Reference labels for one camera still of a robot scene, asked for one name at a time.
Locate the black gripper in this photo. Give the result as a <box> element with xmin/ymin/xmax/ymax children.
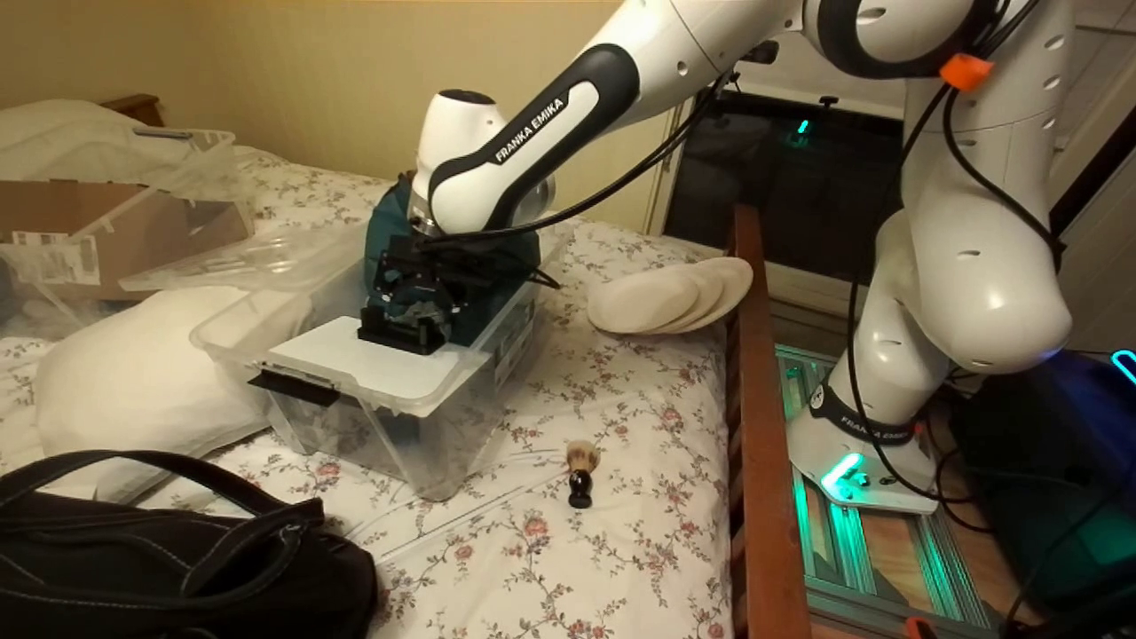
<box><xmin>360</xmin><ymin>227</ymin><xmax>544</xmax><ymax>359</ymax></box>

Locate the clear plastic storage crate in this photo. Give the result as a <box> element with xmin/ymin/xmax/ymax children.
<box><xmin>191</xmin><ymin>213</ymin><xmax>577</xmax><ymax>507</ymax></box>

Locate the teal cloth bag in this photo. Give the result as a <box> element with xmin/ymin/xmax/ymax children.
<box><xmin>363</xmin><ymin>172</ymin><xmax>547</xmax><ymax>346</ymax></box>

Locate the black flat notebook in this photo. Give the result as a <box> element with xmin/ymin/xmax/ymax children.
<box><xmin>246</xmin><ymin>364</ymin><xmax>349</xmax><ymax>410</ymax></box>

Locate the floral white bedsheet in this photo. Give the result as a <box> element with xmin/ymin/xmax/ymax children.
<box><xmin>0</xmin><ymin>137</ymin><xmax>740</xmax><ymax>639</ymax></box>

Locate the small dark-suited figurine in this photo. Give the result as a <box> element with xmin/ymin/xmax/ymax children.
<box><xmin>562</xmin><ymin>435</ymin><xmax>600</xmax><ymax>510</ymax></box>

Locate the stack of beige round plates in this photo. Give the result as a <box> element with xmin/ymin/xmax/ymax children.
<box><xmin>586</xmin><ymin>252</ymin><xmax>760</xmax><ymax>339</ymax></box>

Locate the white rounded pillow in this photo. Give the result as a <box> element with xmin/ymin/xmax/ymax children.
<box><xmin>28</xmin><ymin>280</ymin><xmax>320</xmax><ymax>461</ymax></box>

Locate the brown cardboard box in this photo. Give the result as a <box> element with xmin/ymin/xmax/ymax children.
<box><xmin>0</xmin><ymin>176</ymin><xmax>249</xmax><ymax>301</ymax></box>

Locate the clear plastic bag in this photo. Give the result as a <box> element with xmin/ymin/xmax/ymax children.
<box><xmin>0</xmin><ymin>97</ymin><xmax>360</xmax><ymax>339</ymax></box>

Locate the dark computer case with lights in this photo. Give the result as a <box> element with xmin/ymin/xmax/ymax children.
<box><xmin>964</xmin><ymin>344</ymin><xmax>1136</xmax><ymax>623</ymax></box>

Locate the black handbag with straps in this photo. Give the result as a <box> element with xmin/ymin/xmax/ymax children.
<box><xmin>0</xmin><ymin>447</ymin><xmax>388</xmax><ymax>639</ymax></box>

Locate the brown wooden bed rail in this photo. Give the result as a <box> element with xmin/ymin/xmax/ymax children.
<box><xmin>725</xmin><ymin>199</ymin><xmax>817</xmax><ymax>639</ymax></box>

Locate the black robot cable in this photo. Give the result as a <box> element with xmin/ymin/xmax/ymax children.
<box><xmin>506</xmin><ymin>68</ymin><xmax>1067</xmax><ymax>507</ymax></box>

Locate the orange cable clip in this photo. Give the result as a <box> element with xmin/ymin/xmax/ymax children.
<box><xmin>938</xmin><ymin>50</ymin><xmax>999</xmax><ymax>97</ymax></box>

